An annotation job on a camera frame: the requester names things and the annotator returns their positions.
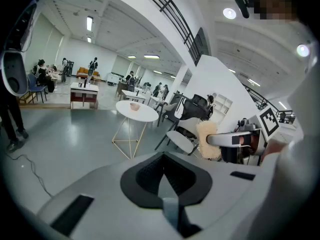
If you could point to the white upholstered chair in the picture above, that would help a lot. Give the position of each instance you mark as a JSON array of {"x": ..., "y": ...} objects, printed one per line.
[{"x": 181, "y": 141}]

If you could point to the round ceiling light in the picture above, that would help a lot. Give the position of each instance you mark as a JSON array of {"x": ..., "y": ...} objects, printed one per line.
[
  {"x": 229, "y": 13},
  {"x": 303, "y": 50}
]

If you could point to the white and red desk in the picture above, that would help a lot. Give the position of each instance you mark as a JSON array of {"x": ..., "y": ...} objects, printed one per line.
[{"x": 75, "y": 87}]

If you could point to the person's face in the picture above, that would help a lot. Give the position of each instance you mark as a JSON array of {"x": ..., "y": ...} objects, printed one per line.
[{"x": 272, "y": 4}]

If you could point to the round white table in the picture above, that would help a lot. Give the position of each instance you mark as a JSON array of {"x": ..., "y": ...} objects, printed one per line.
[{"x": 145, "y": 114}]

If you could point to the black bottle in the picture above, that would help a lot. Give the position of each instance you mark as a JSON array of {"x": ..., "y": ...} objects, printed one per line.
[{"x": 85, "y": 83}]

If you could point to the blue chair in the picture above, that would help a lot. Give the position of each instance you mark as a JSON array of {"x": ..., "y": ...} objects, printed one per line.
[{"x": 32, "y": 80}]

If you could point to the white shelf unit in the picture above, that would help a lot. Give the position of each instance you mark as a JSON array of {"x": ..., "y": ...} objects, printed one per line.
[{"x": 223, "y": 104}]

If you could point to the white cabinet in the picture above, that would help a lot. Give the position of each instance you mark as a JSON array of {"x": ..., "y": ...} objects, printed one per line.
[{"x": 113, "y": 78}]

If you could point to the person's right forearm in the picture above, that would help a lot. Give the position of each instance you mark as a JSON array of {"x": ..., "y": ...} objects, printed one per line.
[{"x": 272, "y": 147}]

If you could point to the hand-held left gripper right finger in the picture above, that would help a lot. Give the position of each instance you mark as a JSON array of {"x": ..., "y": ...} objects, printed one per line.
[{"x": 225, "y": 196}]

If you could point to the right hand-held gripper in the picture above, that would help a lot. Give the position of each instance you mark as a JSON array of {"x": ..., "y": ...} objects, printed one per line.
[{"x": 268, "y": 121}]

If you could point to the white and black robot device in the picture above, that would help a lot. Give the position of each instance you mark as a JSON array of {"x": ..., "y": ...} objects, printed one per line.
[{"x": 15, "y": 69}]

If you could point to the light wooden spoon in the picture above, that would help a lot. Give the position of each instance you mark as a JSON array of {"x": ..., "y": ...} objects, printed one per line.
[{"x": 203, "y": 131}]

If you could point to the black balcony railing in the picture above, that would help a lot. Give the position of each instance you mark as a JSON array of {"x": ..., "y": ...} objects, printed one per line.
[{"x": 164, "y": 7}]

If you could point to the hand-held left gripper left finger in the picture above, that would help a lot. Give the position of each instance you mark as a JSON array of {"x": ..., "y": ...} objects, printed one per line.
[{"x": 100, "y": 196}]

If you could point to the ceiling panel light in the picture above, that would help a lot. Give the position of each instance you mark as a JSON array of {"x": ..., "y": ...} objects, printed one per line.
[
  {"x": 151, "y": 56},
  {"x": 131, "y": 57}
]

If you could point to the orange sofa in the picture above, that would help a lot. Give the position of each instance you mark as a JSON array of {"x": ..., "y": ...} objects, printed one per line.
[{"x": 82, "y": 72}]

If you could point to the white printed t-shirt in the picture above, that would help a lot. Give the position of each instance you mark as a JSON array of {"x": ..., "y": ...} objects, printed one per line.
[{"x": 300, "y": 134}]

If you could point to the black head-worn camera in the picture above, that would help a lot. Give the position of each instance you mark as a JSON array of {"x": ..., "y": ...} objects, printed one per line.
[{"x": 243, "y": 5}]

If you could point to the brown bowl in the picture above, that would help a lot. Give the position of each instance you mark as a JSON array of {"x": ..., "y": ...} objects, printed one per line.
[{"x": 135, "y": 107}]

